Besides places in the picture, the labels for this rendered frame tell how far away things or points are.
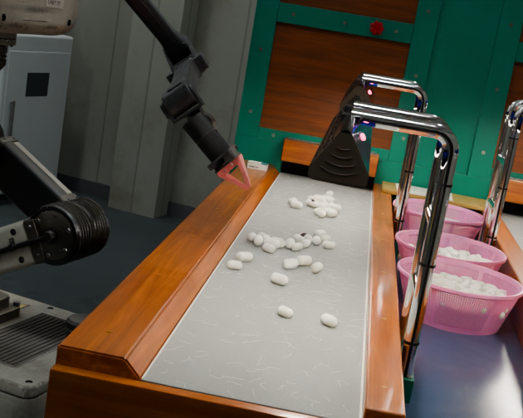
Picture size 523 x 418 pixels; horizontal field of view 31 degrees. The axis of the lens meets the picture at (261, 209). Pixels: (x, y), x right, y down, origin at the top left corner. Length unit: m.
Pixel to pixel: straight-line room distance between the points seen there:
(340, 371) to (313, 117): 1.67
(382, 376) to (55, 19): 1.08
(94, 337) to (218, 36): 4.02
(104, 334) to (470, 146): 1.87
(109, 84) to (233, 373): 4.33
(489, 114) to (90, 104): 3.15
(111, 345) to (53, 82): 4.08
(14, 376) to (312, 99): 1.48
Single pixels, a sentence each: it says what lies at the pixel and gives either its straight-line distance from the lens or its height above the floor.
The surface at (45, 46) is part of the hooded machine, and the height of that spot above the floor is 0.85.
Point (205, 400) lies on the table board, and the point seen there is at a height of 0.74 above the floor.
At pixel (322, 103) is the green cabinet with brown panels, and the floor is 0.98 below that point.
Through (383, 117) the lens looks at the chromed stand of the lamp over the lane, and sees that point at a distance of 1.47.
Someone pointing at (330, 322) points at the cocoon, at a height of 0.75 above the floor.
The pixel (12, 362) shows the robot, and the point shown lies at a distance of 2.00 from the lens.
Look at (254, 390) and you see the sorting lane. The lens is 1.33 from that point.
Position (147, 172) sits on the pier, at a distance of 5.32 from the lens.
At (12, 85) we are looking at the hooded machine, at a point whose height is 0.65.
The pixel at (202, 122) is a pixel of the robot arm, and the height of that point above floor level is 0.98.
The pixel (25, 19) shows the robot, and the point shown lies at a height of 1.15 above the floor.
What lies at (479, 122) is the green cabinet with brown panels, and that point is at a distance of 3.02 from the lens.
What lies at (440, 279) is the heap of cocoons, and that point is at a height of 0.74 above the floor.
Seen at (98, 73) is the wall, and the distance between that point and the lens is 5.64.
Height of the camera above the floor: 1.25
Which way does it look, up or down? 12 degrees down
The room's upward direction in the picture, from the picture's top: 9 degrees clockwise
